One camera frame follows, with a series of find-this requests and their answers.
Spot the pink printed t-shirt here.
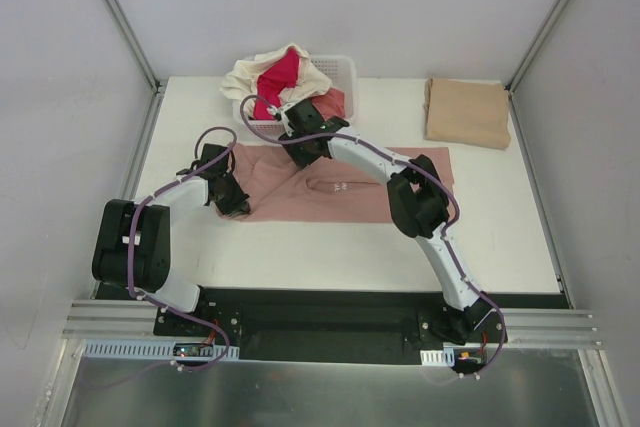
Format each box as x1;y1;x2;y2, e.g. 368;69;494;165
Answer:
215;142;457;223

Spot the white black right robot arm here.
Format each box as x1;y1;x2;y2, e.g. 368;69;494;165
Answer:
278;127;492;345

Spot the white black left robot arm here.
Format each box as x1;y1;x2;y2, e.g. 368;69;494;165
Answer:
91;173;250;336

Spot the salmon red shirt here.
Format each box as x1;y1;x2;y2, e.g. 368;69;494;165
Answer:
285;87;346;120

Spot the magenta shirt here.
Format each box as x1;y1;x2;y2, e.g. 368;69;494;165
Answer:
253;48;300;121

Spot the white perforated plastic basket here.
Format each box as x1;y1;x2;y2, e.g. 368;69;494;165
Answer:
231;53;361;138

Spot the cream white shirt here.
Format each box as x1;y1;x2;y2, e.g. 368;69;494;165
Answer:
220;43;333;121

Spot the folded beige t-shirt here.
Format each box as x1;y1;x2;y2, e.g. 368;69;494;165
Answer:
425;78;511;150

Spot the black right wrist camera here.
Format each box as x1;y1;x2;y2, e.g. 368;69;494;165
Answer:
281;99;350;138

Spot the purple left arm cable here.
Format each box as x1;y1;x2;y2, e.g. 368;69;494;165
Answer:
124;126;239;374

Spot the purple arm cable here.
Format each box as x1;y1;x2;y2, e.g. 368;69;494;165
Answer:
239;95;509;381
124;126;239;374

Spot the left aluminium frame post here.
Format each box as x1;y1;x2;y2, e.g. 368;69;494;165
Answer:
101;0;162;94

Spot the aluminium frame post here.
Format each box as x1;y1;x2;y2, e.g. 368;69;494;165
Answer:
504;0;606;93
101;0;162;94

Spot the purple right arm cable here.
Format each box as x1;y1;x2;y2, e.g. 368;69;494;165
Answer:
239;95;509;381

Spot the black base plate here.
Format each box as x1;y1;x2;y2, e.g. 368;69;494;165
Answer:
94;281;509;363

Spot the aluminium front rail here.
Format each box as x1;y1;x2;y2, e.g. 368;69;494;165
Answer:
63;300;604;350

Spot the left white cable duct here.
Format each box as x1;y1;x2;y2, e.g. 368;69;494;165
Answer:
84;340;240;362

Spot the white cable duct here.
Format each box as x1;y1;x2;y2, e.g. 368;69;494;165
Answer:
420;348;455;367
84;340;240;362

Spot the right white cable duct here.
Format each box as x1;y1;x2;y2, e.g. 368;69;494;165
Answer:
420;348;455;367

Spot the right aluminium frame post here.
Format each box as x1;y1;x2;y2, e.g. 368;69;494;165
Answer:
504;0;606;93

